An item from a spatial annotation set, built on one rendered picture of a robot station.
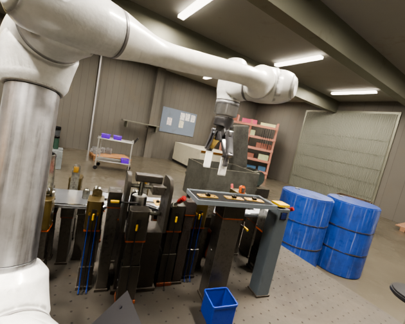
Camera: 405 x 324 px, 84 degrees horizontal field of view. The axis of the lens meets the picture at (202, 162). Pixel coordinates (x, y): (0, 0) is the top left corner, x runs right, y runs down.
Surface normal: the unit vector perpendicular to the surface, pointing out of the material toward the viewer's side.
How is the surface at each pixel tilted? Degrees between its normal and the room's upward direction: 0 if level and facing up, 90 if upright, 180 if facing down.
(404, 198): 90
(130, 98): 90
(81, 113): 90
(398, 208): 90
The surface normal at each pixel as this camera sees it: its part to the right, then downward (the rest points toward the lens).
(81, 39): 0.36, 0.89
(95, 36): 0.52, 0.76
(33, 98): 0.67, -0.04
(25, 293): 0.89, -0.24
